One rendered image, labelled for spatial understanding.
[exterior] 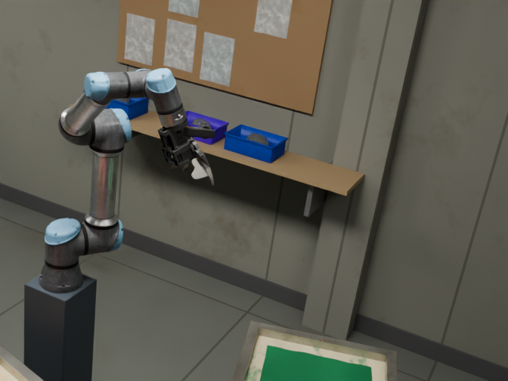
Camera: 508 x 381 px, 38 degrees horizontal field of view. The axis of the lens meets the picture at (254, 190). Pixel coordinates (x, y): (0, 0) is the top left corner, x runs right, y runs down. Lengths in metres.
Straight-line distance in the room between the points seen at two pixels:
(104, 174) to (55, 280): 0.41
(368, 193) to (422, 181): 0.32
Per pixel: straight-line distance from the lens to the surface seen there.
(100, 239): 2.61
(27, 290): 2.71
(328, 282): 4.56
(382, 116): 4.09
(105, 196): 2.55
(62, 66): 5.30
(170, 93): 2.02
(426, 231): 4.42
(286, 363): 2.83
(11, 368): 2.68
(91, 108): 2.16
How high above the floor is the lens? 2.65
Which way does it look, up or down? 24 degrees down
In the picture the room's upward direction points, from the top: 8 degrees clockwise
